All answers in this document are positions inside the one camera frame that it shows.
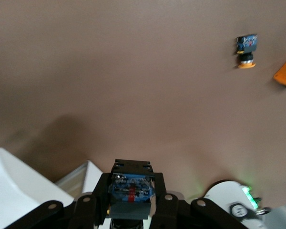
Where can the white plastic tray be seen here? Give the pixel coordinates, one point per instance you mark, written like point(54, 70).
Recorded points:
point(14, 186)

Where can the orange mushroom push button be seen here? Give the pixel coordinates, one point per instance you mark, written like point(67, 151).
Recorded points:
point(246, 47)

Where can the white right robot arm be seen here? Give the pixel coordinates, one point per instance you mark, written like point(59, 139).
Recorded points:
point(224, 195)

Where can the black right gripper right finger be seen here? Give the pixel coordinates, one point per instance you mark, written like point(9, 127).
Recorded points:
point(162, 207)

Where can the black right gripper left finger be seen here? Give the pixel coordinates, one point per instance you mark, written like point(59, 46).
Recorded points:
point(99, 202)

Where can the red mushroom push button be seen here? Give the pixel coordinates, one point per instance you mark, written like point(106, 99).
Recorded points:
point(131, 207)

